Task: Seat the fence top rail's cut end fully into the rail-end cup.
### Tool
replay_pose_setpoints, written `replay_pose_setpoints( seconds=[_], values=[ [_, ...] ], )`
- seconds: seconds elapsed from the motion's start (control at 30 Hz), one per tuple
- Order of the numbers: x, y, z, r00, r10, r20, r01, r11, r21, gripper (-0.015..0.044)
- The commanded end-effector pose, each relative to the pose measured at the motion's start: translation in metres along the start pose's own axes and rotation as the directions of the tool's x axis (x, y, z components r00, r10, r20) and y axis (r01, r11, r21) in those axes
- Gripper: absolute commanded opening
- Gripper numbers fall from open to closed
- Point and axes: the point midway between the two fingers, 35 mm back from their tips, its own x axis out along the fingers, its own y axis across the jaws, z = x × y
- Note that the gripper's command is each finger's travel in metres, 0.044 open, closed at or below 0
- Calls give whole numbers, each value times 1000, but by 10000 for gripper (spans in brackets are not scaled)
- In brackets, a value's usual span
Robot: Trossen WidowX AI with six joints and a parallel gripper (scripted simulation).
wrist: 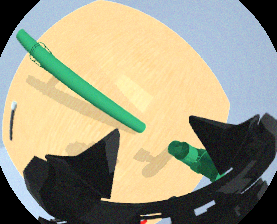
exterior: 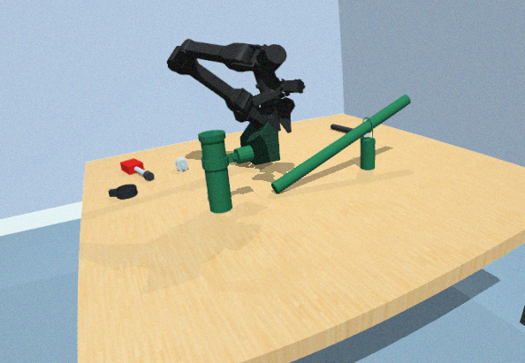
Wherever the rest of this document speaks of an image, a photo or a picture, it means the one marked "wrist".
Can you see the green pipe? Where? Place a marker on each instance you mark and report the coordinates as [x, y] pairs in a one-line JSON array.
[[77, 84]]

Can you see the green cylindrical post with cap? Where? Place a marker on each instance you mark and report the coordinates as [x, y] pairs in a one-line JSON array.
[[205, 165]]

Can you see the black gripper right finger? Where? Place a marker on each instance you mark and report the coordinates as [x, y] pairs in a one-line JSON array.
[[222, 141]]

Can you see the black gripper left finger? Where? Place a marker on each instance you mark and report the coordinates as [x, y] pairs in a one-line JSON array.
[[95, 166]]

